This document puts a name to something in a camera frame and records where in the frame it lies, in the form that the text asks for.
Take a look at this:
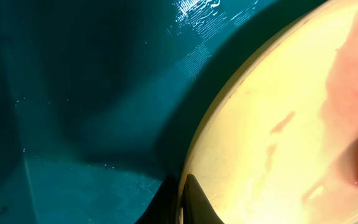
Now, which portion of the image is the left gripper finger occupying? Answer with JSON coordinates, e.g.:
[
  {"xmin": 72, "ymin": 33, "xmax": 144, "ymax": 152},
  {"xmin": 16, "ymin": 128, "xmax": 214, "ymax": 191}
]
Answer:
[{"xmin": 181, "ymin": 174, "xmax": 224, "ymax": 224}]

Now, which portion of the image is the yellow plate with ketchup swirl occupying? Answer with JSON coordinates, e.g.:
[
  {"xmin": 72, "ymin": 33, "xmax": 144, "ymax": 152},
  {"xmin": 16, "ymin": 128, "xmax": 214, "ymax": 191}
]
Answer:
[{"xmin": 177, "ymin": 0, "xmax": 358, "ymax": 223}]

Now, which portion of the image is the teal plastic tray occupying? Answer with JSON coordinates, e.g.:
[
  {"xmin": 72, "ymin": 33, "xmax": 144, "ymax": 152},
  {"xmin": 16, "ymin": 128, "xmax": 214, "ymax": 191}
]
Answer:
[{"xmin": 0, "ymin": 0, "xmax": 320, "ymax": 223}]

